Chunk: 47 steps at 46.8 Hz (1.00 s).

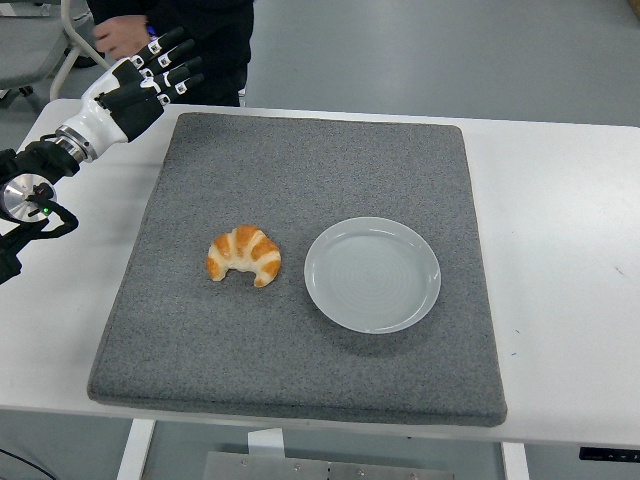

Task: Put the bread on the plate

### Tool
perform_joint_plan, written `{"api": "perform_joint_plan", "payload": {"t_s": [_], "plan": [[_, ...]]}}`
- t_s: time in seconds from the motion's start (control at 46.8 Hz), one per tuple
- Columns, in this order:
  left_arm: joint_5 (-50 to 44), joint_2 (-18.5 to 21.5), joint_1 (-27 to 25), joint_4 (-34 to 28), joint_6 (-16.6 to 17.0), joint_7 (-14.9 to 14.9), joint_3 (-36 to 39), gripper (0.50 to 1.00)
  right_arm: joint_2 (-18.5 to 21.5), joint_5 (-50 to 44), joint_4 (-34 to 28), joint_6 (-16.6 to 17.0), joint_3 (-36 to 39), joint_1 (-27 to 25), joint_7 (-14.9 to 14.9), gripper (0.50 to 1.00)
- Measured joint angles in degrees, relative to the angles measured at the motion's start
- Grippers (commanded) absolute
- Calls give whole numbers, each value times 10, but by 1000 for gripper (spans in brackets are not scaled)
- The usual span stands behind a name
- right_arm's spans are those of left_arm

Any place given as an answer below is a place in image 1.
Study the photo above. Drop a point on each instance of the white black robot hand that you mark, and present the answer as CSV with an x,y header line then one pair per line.
x,y
95,117

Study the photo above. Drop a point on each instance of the golden croissant bread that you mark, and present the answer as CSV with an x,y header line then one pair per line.
x,y
250,247

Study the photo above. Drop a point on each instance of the pale grey round plate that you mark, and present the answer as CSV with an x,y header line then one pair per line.
x,y
372,275

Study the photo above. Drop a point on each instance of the grey metal plate with screws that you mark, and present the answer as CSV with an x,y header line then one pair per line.
x,y
325,467

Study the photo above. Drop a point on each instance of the person's hand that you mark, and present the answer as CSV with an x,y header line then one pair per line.
x,y
117,37

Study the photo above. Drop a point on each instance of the grey office chair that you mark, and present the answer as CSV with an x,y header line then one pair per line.
x,y
25,50

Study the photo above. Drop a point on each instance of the person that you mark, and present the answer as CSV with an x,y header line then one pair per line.
x,y
220,45

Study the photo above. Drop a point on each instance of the grey felt mat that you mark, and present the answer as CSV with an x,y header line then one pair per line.
x,y
280,350

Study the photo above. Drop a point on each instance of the white table leg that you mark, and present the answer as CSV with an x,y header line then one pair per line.
x,y
515,462
134,450

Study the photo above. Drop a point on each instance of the black table control panel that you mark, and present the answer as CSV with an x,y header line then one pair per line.
x,y
610,454

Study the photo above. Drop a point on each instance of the white table frame bracket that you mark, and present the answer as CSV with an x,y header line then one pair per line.
x,y
266,442

